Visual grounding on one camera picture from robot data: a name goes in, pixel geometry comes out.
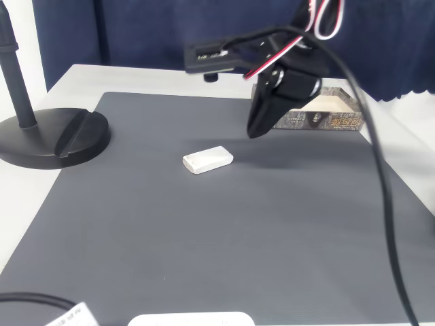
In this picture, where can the white flat device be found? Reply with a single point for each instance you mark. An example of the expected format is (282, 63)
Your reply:
(190, 320)

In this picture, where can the dark blue curtain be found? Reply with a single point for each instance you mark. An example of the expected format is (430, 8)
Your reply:
(153, 27)

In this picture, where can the white printed paper label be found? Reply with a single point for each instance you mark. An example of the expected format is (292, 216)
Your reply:
(74, 316)

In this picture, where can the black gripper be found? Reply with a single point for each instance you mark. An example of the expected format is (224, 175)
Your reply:
(295, 85)

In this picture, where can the grey table mat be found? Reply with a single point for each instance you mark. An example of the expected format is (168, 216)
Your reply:
(204, 231)

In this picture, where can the white rectangular block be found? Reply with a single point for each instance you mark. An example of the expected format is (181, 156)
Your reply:
(208, 160)

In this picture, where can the stone-patterned cardboard box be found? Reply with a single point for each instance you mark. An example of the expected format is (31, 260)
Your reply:
(319, 120)

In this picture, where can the black round-base stand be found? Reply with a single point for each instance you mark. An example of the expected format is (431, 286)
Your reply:
(40, 139)

